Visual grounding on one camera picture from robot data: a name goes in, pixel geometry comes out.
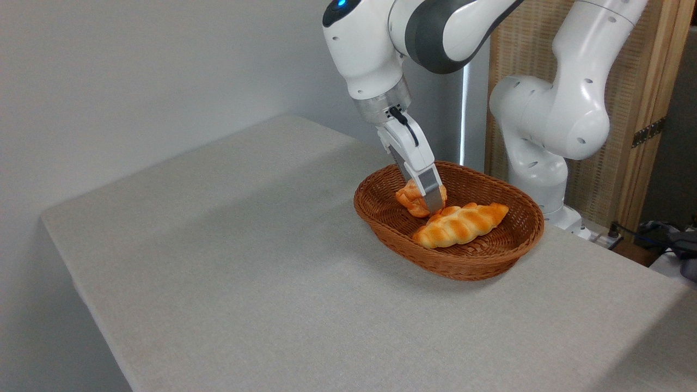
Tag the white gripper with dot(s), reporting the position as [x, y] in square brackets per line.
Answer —
[409, 147]

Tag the round orange bread bun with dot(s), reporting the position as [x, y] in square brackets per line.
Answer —
[409, 201]

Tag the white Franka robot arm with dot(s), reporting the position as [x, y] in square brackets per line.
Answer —
[566, 109]

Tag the long braided bread loaf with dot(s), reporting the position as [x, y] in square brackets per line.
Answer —
[460, 224]

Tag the brown wicker basket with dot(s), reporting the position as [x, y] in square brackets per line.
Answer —
[392, 228]

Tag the white power strip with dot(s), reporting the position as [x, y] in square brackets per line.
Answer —
[605, 238]

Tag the metal screen hinge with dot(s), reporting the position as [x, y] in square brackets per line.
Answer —
[648, 132]

